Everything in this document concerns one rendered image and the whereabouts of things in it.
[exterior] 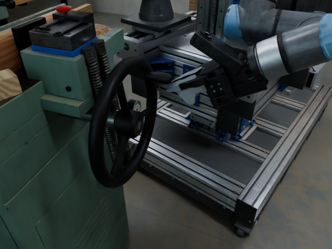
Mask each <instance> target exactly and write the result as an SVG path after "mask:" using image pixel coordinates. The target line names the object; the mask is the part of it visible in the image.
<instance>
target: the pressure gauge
mask: <svg viewBox="0 0 332 249"><path fill-rule="evenodd" d="M128 106H129V109H130V110H135V111H136V109H138V111H139V112H140V111H141V102H140V101H139V100H133V99H131V100H129V101H128Z"/></svg>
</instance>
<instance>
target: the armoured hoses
mask: <svg viewBox="0 0 332 249"><path fill-rule="evenodd" d="M92 44H93V46H91V45H88V46H84V47H83V48H81V52H82V54H83V55H84V57H85V60H86V64H87V69H88V72H89V77H90V80H91V85H92V88H93V89H92V90H93V93H94V96H95V97H94V98H95V100H96V98H97V96H98V94H99V91H100V89H101V87H102V85H103V83H102V81H101V80H102V79H103V82H104V81H105V79H106V78H107V76H108V75H109V73H110V72H111V68H110V65H109V60H108V56H107V51H106V46H105V42H104V39H96V40H93V42H92ZM94 48H95V49H94ZM95 50H96V53H97V56H98V57H96V53H95ZM96 58H98V61H99V66H100V70H101V71H100V72H101V75H102V79H101V76H100V73H99V67H98V64H97V61H96V60H97V59H96ZM110 109H111V111H113V112H118V111H119V110H120V106H119V102H118V97H117V93H116V95H115V97H114V99H113V102H112V105H111V108H110ZM105 136H106V140H107V144H108V148H109V152H110V156H111V159H112V163H114V160H115V157H116V153H117V149H118V143H117V139H116V135H115V131H114V128H112V127H108V126H106V129H105ZM117 137H118V141H119V142H120V138H121V135H118V134H117ZM137 145H138V144H137V143H135V144H133V145H132V147H131V148H129V144H128V142H127V145H126V149H125V152H124V156H123V159H124V160H123V161H122V163H121V167H120V170H119V172H121V171H122V170H123V169H124V168H125V167H126V165H127V164H128V162H129V161H130V159H131V158H132V156H133V154H134V152H135V149H136V147H137Z"/></svg>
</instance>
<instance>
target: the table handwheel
mask: <svg viewBox="0 0 332 249"><path fill-rule="evenodd" d="M133 70H138V71H139V72H140V73H141V75H142V77H143V79H144V82H145V87H146V109H144V110H143V111H141V112H139V111H135V110H130V109H129V106H128V103H127V99H126V95H125V90H124V85H123V80H124V79H125V77H126V76H127V75H128V74H129V73H130V72H132V71H133ZM147 72H153V69H152V67H151V66H150V64H149V63H148V62H147V61H146V60H145V59H143V58H141V57H138V56H131V57H128V58H125V59H124V60H122V61H121V62H119V63H118V64H117V65H116V66H115V67H114V68H113V69H112V71H111V72H110V73H109V75H108V76H107V78H106V79H105V81H104V83H103V85H102V87H101V89H100V91H99V94H98V96H97V98H96V101H95V104H94V107H92V108H91V109H90V110H88V111H87V112H86V113H85V114H84V115H83V116H82V117H81V118H77V117H73V116H69V115H64V114H61V113H59V115H61V116H65V117H69V118H73V119H77V120H81V121H86V122H90V126H89V134H88V155H89V162H90V167H91V170H92V173H93V175H94V177H95V178H96V180H97V181H98V182H99V183H100V184H101V185H102V186H104V187H107V188H118V187H120V186H122V185H124V184H125V183H127V182H128V181H129V180H130V179H131V178H132V176H133V175H134V174H135V173H136V171H137V170H138V168H139V166H140V164H141V163H142V161H143V159H144V156H145V154H146V152H147V149H148V146H149V143H150V140H151V137H152V133H153V129H154V125H155V119H156V112H157V84H156V82H154V81H151V80H148V79H146V73H147ZM116 93H117V96H118V99H119V103H120V107H121V109H120V110H119V111H118V112H113V111H110V108H111V105H112V102H113V99H114V97H115V95H116ZM144 117H145V120H144ZM106 126H108V127H112V128H114V130H115V132H116V134H118V135H121V138H120V142H119V146H118V149H117V153H116V157H115V160H114V163H113V166H112V170H111V173H109V171H108V169H107V167H106V163H105V157H104V138H105V129H106ZM141 131H142V133H141ZM140 133H141V136H140V139H139V142H138V145H137V147H136V149H135V152H134V154H133V156H132V158H131V159H130V161H129V162H128V164H127V165H126V167H125V168H124V169H123V170H122V171H121V172H119V170H120V167H121V163H122V159H123V156H124V152H125V149H126V145H127V142H128V139H129V137H131V138H136V137H137V136H138V135H139V134H140Z"/></svg>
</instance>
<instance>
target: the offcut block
mask: <svg viewBox="0 0 332 249"><path fill-rule="evenodd" d="M21 93H23V92H22V89H21V86H20V83H19V80H18V77H17V75H16V74H14V73H13V72H12V71H11V70H10V69H5V70H2V71H0V101H1V100H4V99H7V98H10V97H13V96H16V95H19V94H21Z"/></svg>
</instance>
